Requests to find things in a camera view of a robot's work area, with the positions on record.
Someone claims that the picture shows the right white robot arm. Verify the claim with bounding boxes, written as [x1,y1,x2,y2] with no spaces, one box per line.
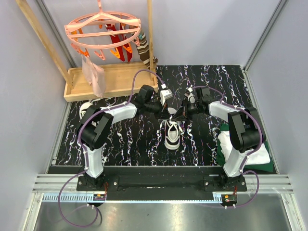
[170,86,266,191]

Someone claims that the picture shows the black marble mat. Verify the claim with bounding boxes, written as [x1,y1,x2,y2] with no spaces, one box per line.
[56,64,277,167]

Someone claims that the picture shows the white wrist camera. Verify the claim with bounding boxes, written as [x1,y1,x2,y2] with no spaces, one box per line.
[185,87,195,103]
[159,84,173,105]

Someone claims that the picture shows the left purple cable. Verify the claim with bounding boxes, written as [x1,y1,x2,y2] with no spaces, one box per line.
[57,69,168,229]

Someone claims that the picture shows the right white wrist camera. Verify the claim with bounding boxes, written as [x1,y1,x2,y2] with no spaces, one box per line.
[185,87,195,103]

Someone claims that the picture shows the pink round clip hanger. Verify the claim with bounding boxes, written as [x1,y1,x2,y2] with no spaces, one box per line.
[64,0,141,61]

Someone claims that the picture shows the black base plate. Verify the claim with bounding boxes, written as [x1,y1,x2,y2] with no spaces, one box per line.
[77,175,247,202]

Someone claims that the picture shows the brown striped sock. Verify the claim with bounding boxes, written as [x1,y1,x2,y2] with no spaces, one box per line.
[136,30,150,69]

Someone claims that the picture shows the red sock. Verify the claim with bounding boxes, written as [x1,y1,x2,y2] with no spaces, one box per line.
[105,24,125,62]
[120,23,133,62]

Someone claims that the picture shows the purple cable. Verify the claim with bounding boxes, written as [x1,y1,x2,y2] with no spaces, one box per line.
[57,69,168,229]
[187,86,264,209]

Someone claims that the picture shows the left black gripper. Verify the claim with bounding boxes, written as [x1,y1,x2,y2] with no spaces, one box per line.
[145,97,171,121]

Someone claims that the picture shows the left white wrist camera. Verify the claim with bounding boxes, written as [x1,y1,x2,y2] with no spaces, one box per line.
[159,84,173,105]

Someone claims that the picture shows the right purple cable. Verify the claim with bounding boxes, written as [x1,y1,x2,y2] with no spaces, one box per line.
[187,86,264,209]

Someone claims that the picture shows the wooden tray rack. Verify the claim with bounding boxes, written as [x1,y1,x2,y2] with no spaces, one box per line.
[16,0,158,102]

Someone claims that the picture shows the green folded cloth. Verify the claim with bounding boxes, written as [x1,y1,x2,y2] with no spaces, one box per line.
[216,123,274,172]

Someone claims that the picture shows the translucent plastic bag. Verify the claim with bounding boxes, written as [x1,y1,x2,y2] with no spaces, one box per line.
[82,56,106,98]

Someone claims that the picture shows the white shoelace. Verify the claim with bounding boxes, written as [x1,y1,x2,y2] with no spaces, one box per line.
[160,119,191,145]

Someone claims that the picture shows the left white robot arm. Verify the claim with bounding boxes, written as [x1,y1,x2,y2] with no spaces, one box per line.
[77,85,172,191]

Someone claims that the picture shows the white sneaker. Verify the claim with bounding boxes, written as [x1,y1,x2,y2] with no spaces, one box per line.
[163,120,182,150]
[79,102,93,119]

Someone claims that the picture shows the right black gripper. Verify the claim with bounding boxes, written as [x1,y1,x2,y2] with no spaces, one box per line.
[170,98,202,122]

